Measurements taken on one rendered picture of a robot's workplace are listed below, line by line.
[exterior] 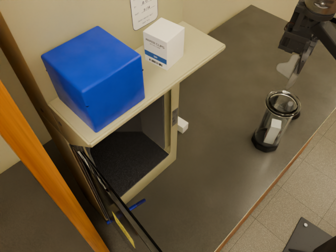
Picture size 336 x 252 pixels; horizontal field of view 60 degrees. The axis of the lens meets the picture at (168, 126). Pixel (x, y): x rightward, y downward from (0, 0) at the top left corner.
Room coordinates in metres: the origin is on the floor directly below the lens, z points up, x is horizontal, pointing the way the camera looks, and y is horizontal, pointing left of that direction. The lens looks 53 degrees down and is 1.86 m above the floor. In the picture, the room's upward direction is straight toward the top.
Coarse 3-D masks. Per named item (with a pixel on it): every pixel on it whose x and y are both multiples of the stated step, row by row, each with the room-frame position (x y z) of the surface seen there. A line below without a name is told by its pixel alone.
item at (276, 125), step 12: (276, 96) 0.65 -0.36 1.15; (288, 96) 0.64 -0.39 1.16; (264, 108) 0.63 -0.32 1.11; (276, 108) 0.65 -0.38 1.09; (288, 108) 0.63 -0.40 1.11; (264, 120) 0.60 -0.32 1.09; (276, 120) 0.57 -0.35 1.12; (288, 120) 0.57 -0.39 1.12; (264, 132) 0.58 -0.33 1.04; (276, 132) 0.57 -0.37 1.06; (264, 144) 0.57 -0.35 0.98; (276, 144) 0.58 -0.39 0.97
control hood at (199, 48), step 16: (192, 32) 0.49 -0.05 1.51; (192, 48) 0.44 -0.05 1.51; (208, 48) 0.44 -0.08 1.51; (144, 64) 0.40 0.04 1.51; (176, 64) 0.40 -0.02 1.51; (192, 64) 0.40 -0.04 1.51; (144, 80) 0.36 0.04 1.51; (160, 80) 0.36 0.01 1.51; (176, 80) 0.36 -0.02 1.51; (64, 112) 0.29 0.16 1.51; (128, 112) 0.29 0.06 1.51; (64, 128) 0.28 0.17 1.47; (80, 128) 0.26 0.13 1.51; (112, 128) 0.26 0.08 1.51; (80, 144) 0.25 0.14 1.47
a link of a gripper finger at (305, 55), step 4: (308, 48) 0.58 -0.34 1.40; (304, 52) 0.57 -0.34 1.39; (308, 52) 0.57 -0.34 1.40; (300, 56) 0.58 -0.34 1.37; (304, 56) 0.57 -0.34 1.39; (300, 60) 0.56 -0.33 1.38; (304, 60) 0.56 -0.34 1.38; (300, 64) 0.56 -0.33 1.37; (296, 68) 0.56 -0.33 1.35; (300, 68) 0.55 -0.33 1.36; (296, 72) 0.55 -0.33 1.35
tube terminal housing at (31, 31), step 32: (0, 0) 0.31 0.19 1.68; (32, 0) 0.34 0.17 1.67; (64, 0) 0.37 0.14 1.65; (96, 0) 0.40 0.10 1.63; (128, 0) 0.44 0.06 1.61; (160, 0) 0.49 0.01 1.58; (0, 32) 0.34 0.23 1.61; (32, 32) 0.33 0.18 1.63; (64, 32) 0.36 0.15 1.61; (128, 32) 0.44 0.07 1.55; (32, 64) 0.31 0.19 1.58; (32, 96) 0.36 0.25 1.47; (64, 160) 0.38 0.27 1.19; (128, 192) 0.38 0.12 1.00
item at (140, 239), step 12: (84, 156) 0.28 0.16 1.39; (96, 180) 0.24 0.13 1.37; (96, 192) 0.29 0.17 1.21; (108, 192) 0.21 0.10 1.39; (108, 204) 0.23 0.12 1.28; (120, 204) 0.19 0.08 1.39; (108, 216) 0.28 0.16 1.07; (120, 216) 0.19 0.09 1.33; (120, 228) 0.21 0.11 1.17; (132, 228) 0.15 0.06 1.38; (144, 240) 0.13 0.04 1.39
